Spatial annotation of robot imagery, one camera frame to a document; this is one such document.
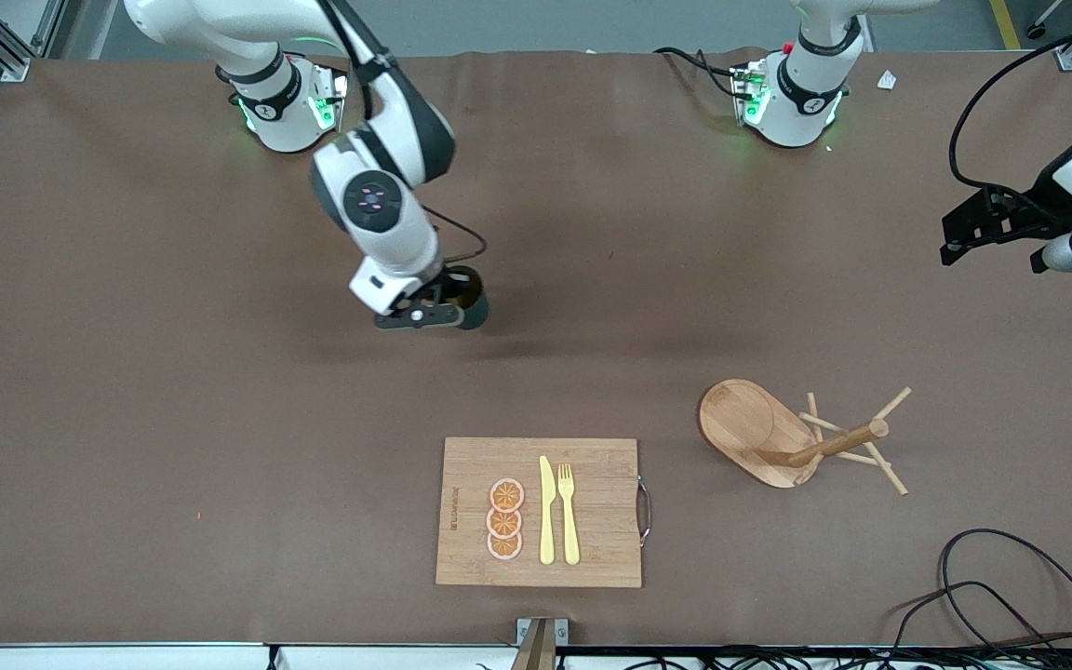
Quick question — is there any dark green mug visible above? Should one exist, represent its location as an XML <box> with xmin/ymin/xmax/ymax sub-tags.
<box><xmin>443</xmin><ymin>265</ymin><xmax>490</xmax><ymax>331</ymax></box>

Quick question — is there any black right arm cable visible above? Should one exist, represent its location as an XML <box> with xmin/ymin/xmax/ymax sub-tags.
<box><xmin>315</xmin><ymin>0</ymin><xmax>490</xmax><ymax>266</ymax></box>

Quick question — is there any black base cable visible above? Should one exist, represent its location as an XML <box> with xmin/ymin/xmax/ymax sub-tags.
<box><xmin>653</xmin><ymin>47</ymin><xmax>744</xmax><ymax>100</ymax></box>

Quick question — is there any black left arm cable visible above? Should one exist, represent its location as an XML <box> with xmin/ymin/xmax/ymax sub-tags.
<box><xmin>949</xmin><ymin>19</ymin><xmax>1072</xmax><ymax>194</ymax></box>

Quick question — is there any wooden cutting board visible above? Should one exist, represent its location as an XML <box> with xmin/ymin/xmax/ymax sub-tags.
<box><xmin>435</xmin><ymin>437</ymin><xmax>654</xmax><ymax>589</ymax></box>

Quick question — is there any black looped table cable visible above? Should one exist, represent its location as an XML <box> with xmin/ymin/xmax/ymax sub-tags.
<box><xmin>888</xmin><ymin>528</ymin><xmax>1072</xmax><ymax>670</ymax></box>

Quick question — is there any brown table cover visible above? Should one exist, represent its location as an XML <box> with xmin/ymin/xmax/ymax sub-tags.
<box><xmin>0</xmin><ymin>47</ymin><xmax>1072</xmax><ymax>648</ymax></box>

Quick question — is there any metal table bracket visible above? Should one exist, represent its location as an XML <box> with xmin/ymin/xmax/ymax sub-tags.
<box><xmin>510</xmin><ymin>617</ymin><xmax>570</xmax><ymax>670</ymax></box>

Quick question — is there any yellow plastic knife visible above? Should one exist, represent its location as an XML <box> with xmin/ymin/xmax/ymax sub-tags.
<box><xmin>539</xmin><ymin>455</ymin><xmax>556</xmax><ymax>566</ymax></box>

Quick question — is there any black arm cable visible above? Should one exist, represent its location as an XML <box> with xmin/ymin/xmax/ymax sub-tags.
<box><xmin>949</xmin><ymin>19</ymin><xmax>1072</xmax><ymax>194</ymax></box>
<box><xmin>315</xmin><ymin>0</ymin><xmax>490</xmax><ymax>266</ymax></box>

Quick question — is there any yellow plastic fork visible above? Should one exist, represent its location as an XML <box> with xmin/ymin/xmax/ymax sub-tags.
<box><xmin>558</xmin><ymin>463</ymin><xmax>582</xmax><ymax>567</ymax></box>

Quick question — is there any wooden mug rack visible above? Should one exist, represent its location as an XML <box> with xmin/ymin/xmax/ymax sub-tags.
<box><xmin>698</xmin><ymin>378</ymin><xmax>913</xmax><ymax>497</ymax></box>

